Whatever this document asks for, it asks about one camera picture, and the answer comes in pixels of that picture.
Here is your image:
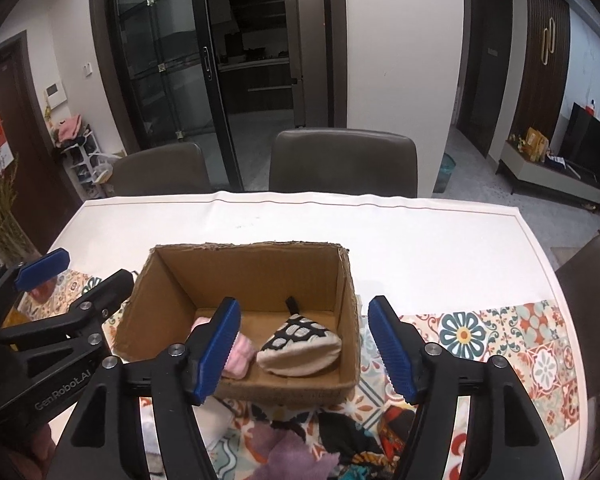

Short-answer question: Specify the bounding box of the dark interior door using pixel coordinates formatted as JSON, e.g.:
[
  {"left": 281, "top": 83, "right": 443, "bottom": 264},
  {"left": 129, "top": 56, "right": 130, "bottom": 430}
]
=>
[{"left": 457, "top": 0, "right": 516, "bottom": 161}]

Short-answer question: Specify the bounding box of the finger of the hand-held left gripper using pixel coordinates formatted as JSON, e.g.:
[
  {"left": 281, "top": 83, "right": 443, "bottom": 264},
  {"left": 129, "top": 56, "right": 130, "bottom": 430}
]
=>
[
  {"left": 0, "top": 249, "right": 71, "bottom": 331},
  {"left": 0, "top": 269, "right": 135, "bottom": 357}
]

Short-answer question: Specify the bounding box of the grey dining chair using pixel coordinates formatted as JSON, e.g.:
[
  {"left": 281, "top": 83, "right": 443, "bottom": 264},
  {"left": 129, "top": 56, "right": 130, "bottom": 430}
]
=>
[
  {"left": 269, "top": 129, "right": 418, "bottom": 198},
  {"left": 107, "top": 142, "right": 216, "bottom": 198},
  {"left": 555, "top": 234, "right": 600, "bottom": 480}
]

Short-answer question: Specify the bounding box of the glass vase with dried flowers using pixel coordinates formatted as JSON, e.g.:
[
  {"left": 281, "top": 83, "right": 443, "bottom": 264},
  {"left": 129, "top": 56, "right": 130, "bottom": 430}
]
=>
[{"left": 0, "top": 35, "right": 81, "bottom": 261}]

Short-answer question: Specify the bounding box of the purple cloth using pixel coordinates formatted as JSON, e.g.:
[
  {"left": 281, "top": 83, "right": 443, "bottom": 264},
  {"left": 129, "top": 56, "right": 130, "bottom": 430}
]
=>
[{"left": 252, "top": 427, "right": 313, "bottom": 480}]

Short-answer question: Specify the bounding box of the pink sock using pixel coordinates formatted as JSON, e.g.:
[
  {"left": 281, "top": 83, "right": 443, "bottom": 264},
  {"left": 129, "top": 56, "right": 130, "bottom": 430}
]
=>
[{"left": 190, "top": 316, "right": 256, "bottom": 381}]

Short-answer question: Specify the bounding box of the grey television cabinet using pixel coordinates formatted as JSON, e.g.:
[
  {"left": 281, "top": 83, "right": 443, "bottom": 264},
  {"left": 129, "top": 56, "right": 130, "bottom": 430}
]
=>
[{"left": 497, "top": 140, "right": 600, "bottom": 206}]

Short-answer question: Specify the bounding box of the colourful tile-print table runner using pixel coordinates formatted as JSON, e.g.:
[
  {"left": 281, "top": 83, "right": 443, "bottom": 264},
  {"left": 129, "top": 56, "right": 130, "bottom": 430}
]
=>
[{"left": 10, "top": 267, "right": 581, "bottom": 480}]

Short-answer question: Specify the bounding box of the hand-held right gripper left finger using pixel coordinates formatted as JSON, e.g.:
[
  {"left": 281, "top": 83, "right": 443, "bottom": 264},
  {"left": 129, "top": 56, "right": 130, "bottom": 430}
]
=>
[{"left": 47, "top": 297, "right": 243, "bottom": 480}]

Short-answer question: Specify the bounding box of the black television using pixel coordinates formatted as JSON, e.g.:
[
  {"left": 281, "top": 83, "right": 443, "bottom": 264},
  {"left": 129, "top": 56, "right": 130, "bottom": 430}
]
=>
[{"left": 560, "top": 102, "right": 600, "bottom": 186}]

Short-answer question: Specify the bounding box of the black patterned scarf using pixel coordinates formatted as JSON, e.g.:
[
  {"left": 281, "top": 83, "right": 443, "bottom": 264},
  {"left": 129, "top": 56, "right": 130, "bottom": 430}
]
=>
[{"left": 315, "top": 405, "right": 421, "bottom": 480}]

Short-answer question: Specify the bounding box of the white shoe rack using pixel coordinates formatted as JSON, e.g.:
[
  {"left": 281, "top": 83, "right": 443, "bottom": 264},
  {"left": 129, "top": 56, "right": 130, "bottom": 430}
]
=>
[{"left": 57, "top": 130, "right": 113, "bottom": 198}]

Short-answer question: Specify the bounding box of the slatted panel with gold handles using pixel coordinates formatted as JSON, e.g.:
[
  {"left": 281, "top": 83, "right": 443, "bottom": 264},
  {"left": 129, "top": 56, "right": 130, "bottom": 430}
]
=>
[{"left": 515, "top": 0, "right": 571, "bottom": 161}]

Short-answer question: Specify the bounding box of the brown cardboard box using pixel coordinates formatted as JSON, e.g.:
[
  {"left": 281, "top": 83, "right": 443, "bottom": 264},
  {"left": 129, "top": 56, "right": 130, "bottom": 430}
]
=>
[{"left": 112, "top": 242, "right": 363, "bottom": 403}]

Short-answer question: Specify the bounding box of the yellow woven mat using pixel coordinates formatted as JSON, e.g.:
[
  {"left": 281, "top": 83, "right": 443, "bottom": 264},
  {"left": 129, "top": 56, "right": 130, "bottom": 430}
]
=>
[{"left": 5, "top": 307, "right": 33, "bottom": 351}]

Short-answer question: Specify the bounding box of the sliding glass door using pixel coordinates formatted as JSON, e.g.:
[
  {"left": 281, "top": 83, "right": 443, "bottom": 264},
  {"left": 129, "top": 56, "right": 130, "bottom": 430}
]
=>
[{"left": 105, "top": 0, "right": 246, "bottom": 191}]

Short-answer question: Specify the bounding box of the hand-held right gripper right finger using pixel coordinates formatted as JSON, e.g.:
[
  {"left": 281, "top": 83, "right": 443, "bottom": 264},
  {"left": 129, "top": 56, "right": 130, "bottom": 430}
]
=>
[{"left": 367, "top": 296, "right": 566, "bottom": 480}]

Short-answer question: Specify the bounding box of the black and white patterned pouch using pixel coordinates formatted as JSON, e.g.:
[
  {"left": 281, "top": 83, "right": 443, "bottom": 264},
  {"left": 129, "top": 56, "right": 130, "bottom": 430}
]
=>
[{"left": 256, "top": 296, "right": 343, "bottom": 377}]

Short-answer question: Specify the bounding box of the teal bin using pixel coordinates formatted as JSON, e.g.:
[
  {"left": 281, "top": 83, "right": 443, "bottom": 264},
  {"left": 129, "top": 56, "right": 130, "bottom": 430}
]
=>
[{"left": 437, "top": 152, "right": 456, "bottom": 193}]

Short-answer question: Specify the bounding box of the yellow box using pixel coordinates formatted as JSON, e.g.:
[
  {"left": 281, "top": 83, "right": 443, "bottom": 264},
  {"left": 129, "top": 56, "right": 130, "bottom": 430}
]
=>
[{"left": 522, "top": 127, "right": 548, "bottom": 161}]

